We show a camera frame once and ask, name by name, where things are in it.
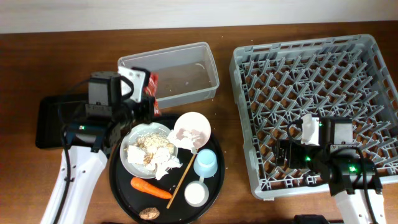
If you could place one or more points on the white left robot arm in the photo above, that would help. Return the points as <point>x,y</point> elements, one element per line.
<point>87,143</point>

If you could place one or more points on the white tissue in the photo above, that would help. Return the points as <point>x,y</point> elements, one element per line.
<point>149,166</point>
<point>184,139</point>

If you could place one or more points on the light blue cup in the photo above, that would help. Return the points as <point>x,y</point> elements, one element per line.
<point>205,164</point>

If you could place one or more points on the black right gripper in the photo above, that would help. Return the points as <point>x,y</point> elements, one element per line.
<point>293,145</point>

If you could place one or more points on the round black tray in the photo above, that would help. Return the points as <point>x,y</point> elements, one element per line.
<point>133,201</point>

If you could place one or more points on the grey dishwasher rack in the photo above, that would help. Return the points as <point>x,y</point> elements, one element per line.
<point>275,84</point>

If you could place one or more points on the white cup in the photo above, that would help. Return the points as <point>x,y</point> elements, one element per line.
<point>196,193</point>

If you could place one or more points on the clear plastic bin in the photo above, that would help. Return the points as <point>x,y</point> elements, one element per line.
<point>187,73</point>

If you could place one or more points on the grey plate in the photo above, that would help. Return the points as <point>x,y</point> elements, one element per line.
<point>141,129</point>

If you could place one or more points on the pink bowl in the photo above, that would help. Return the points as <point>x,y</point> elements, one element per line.
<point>195,127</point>

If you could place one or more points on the wooden chopstick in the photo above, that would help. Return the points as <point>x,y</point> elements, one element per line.
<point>181,181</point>

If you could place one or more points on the orange carrot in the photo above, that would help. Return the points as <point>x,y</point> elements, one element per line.
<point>143,186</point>

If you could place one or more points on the brown walnut shell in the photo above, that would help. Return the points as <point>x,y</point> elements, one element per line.
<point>149,213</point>

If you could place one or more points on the red snack wrapper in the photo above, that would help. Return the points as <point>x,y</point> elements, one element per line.
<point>151,90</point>

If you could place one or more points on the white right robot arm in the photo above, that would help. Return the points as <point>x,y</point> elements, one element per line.
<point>326,147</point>

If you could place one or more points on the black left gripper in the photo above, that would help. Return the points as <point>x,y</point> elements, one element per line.
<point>147,107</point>

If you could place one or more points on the rice and peanut shells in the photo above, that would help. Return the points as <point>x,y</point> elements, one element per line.
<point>150,143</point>

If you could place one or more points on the black rectangular tray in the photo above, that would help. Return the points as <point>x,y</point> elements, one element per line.
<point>48,123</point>

